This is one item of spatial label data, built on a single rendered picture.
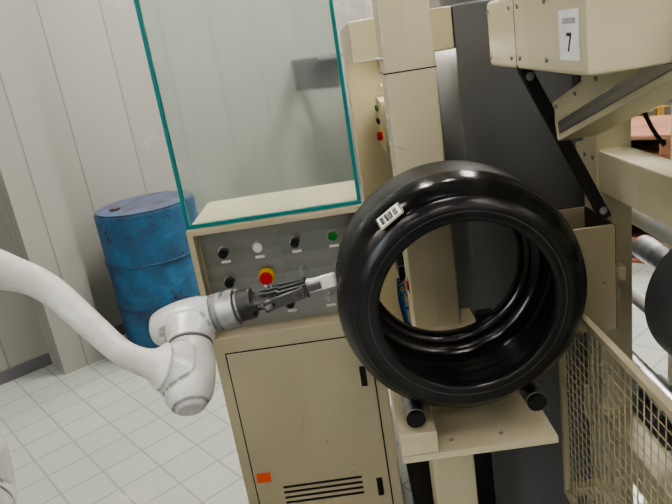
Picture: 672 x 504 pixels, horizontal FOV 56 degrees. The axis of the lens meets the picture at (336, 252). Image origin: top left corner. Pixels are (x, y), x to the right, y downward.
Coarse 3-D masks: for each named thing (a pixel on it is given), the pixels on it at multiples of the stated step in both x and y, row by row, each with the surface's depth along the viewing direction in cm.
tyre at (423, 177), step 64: (384, 192) 143; (448, 192) 131; (512, 192) 132; (384, 256) 133; (576, 256) 136; (384, 320) 166; (512, 320) 166; (576, 320) 139; (384, 384) 146; (448, 384) 143; (512, 384) 143
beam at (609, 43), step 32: (512, 0) 131; (544, 0) 112; (576, 0) 99; (608, 0) 96; (640, 0) 96; (512, 32) 134; (544, 32) 115; (608, 32) 97; (640, 32) 97; (512, 64) 138; (544, 64) 117; (576, 64) 102; (608, 64) 98; (640, 64) 99
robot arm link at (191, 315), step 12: (180, 300) 148; (192, 300) 146; (204, 300) 146; (156, 312) 148; (168, 312) 145; (180, 312) 144; (192, 312) 144; (204, 312) 144; (156, 324) 145; (168, 324) 143; (180, 324) 142; (192, 324) 142; (204, 324) 143; (156, 336) 145; (168, 336) 142; (204, 336) 142
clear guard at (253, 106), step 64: (192, 0) 177; (256, 0) 178; (320, 0) 178; (192, 64) 183; (256, 64) 183; (320, 64) 183; (192, 128) 188; (256, 128) 189; (320, 128) 189; (192, 192) 194; (256, 192) 195; (320, 192) 195
